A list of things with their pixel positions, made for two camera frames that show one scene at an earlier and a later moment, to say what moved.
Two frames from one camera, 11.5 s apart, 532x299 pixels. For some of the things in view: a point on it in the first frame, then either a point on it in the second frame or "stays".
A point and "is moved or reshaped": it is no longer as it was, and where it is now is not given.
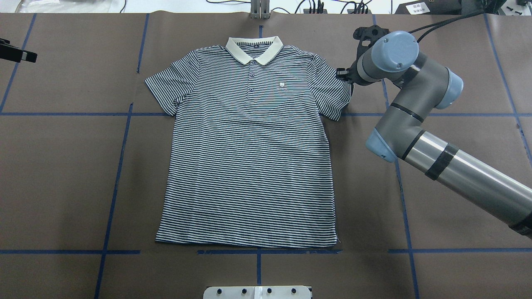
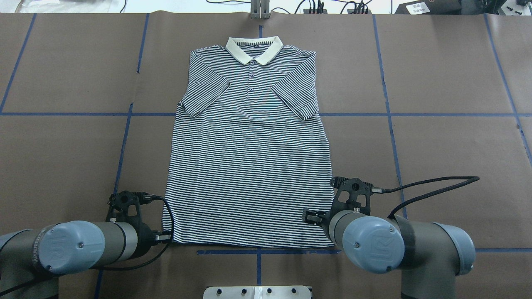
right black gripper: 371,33 → 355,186
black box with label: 430,7 stays
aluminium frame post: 259,9 stays
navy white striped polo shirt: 248,163 is moved or reshaped
